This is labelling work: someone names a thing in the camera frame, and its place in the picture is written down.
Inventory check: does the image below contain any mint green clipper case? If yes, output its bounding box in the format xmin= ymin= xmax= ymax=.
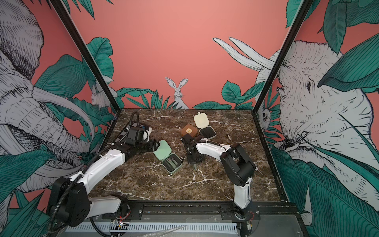
xmin=153 ymin=140 xmax=183 ymax=174

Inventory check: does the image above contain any brown clipper case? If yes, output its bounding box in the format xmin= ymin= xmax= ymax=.
xmin=180 ymin=124 xmax=198 ymax=137

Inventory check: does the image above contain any cream clipper case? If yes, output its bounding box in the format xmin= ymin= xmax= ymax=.
xmin=193 ymin=112 xmax=217 ymax=139

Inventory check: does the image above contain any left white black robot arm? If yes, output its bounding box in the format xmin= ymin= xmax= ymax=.
xmin=47 ymin=111 xmax=160 ymax=234

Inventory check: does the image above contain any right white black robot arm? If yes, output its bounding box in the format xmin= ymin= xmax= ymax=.
xmin=181 ymin=134 xmax=256 ymax=210

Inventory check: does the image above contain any black white checkerboard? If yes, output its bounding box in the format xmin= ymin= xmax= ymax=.
xmin=114 ymin=121 xmax=149 ymax=144

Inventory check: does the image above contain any white perforated strip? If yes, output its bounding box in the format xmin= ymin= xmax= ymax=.
xmin=64 ymin=222 xmax=239 ymax=234

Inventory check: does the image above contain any black aluminium front rail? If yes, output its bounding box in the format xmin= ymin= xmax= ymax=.
xmin=125 ymin=200 xmax=299 ymax=222

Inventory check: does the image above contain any left black frame post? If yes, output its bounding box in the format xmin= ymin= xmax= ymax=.
xmin=50 ymin=0 xmax=121 ymax=113

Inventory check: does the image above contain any black frame post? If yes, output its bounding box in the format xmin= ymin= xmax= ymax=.
xmin=50 ymin=0 xmax=121 ymax=113
xmin=252 ymin=0 xmax=314 ymax=113

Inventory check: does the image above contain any right black frame post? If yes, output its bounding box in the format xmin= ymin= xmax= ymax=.
xmin=252 ymin=0 xmax=314 ymax=113

